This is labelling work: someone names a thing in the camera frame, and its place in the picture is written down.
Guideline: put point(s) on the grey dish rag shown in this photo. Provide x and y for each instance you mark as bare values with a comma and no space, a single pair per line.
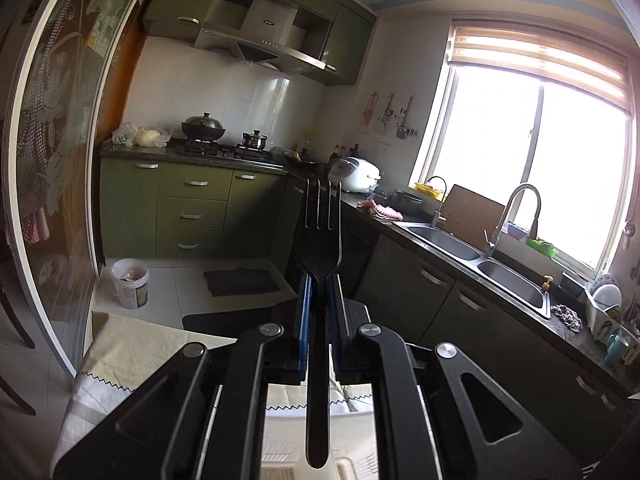
567,316

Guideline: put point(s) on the hanging kitchen tools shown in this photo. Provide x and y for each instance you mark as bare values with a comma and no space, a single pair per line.
395,115

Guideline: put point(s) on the black flat board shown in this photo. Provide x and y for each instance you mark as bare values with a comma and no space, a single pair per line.
225,322

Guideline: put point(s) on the gas stove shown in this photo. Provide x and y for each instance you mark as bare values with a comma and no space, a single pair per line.
215,150

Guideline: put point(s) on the steel range hood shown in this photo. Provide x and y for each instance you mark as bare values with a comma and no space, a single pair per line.
260,40

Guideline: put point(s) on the wall outlet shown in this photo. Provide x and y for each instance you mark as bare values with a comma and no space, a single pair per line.
384,147

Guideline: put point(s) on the kitchen window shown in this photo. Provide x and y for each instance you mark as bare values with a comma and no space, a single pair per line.
565,175

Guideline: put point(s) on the glass sliding door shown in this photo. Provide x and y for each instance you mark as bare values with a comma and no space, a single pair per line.
55,160

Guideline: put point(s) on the teal cup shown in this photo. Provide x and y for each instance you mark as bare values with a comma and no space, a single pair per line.
615,350

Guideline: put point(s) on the pink cloth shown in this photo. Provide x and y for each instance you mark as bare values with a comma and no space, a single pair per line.
385,210

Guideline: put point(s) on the white rice cooker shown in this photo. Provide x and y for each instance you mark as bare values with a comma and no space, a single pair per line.
355,172

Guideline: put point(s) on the kitchen upper cabinets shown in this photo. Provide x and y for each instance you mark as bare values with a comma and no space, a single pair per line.
350,40

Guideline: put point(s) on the group of seasoning bottles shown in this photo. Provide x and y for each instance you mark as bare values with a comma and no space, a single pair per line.
345,152

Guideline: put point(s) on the small curved faucet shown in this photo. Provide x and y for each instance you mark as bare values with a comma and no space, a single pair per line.
436,217

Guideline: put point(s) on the dark cooking pot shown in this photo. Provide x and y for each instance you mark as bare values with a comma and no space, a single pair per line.
406,201

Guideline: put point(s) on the steel double sink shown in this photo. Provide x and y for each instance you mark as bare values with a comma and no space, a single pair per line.
510,285

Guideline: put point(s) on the white plastic bucket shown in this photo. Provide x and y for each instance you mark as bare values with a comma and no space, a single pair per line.
130,285

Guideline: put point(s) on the dark floor mat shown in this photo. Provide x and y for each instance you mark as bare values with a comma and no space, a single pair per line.
242,281

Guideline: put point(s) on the yellow tray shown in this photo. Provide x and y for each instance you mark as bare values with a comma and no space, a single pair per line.
430,188

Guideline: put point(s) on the white dish rack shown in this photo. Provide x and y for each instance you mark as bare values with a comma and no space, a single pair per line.
602,305

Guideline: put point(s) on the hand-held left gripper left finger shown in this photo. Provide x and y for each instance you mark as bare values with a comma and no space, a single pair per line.
305,320

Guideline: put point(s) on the yellowish plastic bag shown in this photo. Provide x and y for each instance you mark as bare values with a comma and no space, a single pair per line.
150,138

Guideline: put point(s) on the pale patterned tablecloth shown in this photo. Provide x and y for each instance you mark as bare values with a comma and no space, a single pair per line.
130,350

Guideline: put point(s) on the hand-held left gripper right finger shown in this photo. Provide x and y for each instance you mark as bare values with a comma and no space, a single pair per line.
334,320

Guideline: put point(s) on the small steel pot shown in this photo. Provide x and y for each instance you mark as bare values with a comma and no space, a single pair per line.
255,141

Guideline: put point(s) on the white plastic bag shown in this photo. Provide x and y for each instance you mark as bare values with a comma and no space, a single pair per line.
124,136

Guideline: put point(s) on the striped window blind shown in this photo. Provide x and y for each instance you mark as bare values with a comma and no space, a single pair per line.
540,62

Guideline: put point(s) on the tall steel faucet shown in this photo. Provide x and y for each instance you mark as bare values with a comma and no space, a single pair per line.
502,220

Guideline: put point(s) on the green plastic container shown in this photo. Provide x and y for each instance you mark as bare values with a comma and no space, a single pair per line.
544,247

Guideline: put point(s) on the wooden cutting board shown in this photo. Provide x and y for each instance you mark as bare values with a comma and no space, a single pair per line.
472,212

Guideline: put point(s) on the black wok with lid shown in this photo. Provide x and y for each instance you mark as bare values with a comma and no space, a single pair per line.
202,127

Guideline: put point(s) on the white plastic utensil holder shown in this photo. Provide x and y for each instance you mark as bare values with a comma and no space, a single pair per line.
285,445

